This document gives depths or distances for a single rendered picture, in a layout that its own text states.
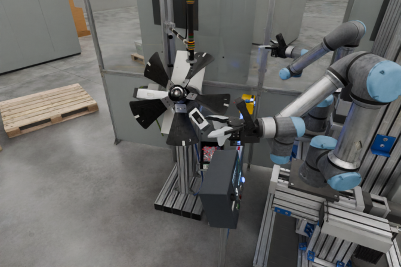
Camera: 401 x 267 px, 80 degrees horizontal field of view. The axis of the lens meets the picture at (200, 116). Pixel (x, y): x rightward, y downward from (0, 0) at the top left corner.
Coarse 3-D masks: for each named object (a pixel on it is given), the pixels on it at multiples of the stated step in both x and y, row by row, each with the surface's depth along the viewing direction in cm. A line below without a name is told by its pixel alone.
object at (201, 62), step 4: (196, 52) 176; (200, 52) 172; (204, 52) 169; (196, 56) 173; (200, 56) 170; (204, 56) 167; (208, 56) 164; (212, 56) 162; (200, 60) 167; (204, 60) 164; (208, 60) 162; (212, 60) 160; (196, 64) 167; (200, 64) 164; (204, 64) 162; (192, 68) 170; (196, 68) 164; (200, 68) 162; (188, 72) 172; (192, 72) 165; (196, 72) 162; (188, 76) 167; (192, 76) 162
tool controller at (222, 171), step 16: (224, 160) 100; (208, 176) 94; (224, 176) 91; (240, 176) 105; (208, 192) 86; (224, 192) 84; (240, 192) 103; (208, 208) 90; (224, 208) 87; (224, 224) 92
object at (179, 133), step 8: (176, 112) 161; (176, 120) 160; (184, 120) 163; (176, 128) 159; (184, 128) 162; (192, 128) 165; (168, 136) 157; (176, 136) 158; (184, 136) 160; (192, 136) 162; (168, 144) 156; (176, 144) 157; (192, 144) 161
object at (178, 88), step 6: (174, 90) 161; (180, 90) 160; (186, 90) 171; (168, 96) 161; (174, 96) 160; (180, 96) 160; (186, 96) 163; (174, 102) 163; (180, 102) 162; (186, 102) 169
